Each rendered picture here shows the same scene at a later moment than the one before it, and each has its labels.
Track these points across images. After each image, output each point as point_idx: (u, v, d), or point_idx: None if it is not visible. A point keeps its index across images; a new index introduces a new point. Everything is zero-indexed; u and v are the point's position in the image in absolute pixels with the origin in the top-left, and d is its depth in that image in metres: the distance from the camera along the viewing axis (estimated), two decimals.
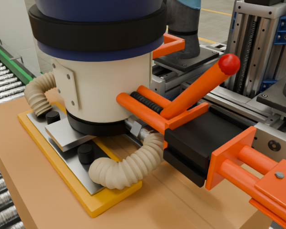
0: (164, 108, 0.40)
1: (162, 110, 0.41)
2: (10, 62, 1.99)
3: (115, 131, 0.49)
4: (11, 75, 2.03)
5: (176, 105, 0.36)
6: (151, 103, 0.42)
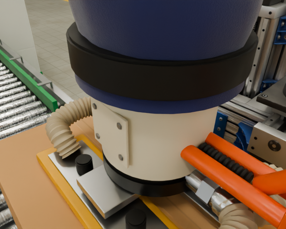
0: (260, 177, 0.28)
1: (254, 177, 0.29)
2: (10, 62, 1.99)
3: (172, 191, 0.37)
4: (11, 75, 2.03)
5: None
6: (235, 164, 0.31)
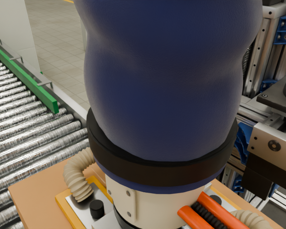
0: None
1: None
2: (10, 62, 1.99)
3: None
4: (11, 75, 2.03)
5: None
6: (220, 225, 0.39)
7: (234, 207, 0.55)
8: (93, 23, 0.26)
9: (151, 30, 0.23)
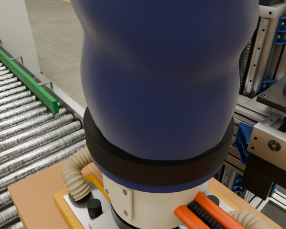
0: None
1: None
2: (10, 62, 1.99)
3: None
4: (11, 75, 2.03)
5: None
6: (216, 225, 0.39)
7: (232, 207, 0.55)
8: (89, 22, 0.26)
9: (146, 28, 0.23)
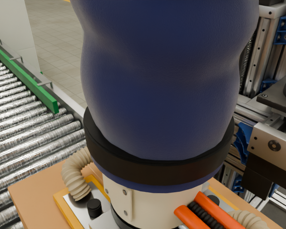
0: None
1: None
2: (10, 62, 1.99)
3: None
4: (11, 75, 2.03)
5: None
6: (216, 225, 0.39)
7: (232, 207, 0.55)
8: (89, 22, 0.26)
9: (146, 28, 0.23)
